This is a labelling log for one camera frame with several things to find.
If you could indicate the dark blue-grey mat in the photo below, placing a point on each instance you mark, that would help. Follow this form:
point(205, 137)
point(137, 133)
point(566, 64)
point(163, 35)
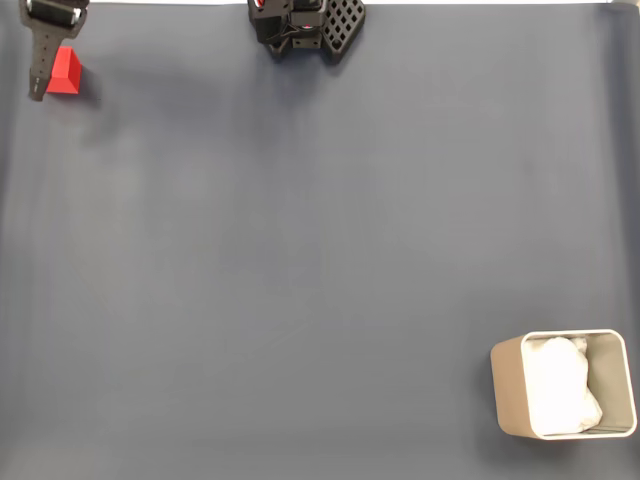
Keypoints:
point(320, 300)

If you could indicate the beige square box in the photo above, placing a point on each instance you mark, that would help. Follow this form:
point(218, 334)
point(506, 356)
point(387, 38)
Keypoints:
point(507, 390)

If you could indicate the red cube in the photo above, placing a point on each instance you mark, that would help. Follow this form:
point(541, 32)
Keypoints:
point(67, 70)

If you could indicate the white crumpled paper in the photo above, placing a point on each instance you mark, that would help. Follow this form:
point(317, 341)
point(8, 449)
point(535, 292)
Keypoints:
point(555, 385)

